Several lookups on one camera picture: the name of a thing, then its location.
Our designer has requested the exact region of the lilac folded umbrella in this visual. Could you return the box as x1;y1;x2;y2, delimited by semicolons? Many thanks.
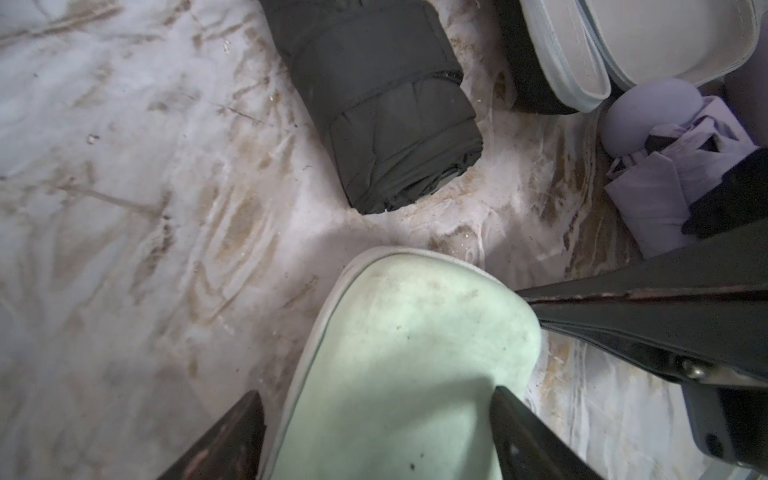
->
600;78;758;259

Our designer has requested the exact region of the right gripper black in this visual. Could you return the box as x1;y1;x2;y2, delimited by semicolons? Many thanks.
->
515;143;768;475

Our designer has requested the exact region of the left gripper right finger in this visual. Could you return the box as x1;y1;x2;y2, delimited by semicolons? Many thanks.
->
489;386;602;480

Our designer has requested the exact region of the black folded umbrella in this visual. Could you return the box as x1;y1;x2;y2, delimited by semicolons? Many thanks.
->
262;1;483;215

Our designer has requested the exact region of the mint green zippered sleeve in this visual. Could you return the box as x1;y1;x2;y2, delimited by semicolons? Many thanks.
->
262;247;542;479

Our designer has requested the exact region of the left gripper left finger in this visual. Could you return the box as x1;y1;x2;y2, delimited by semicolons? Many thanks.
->
157;390;266;480

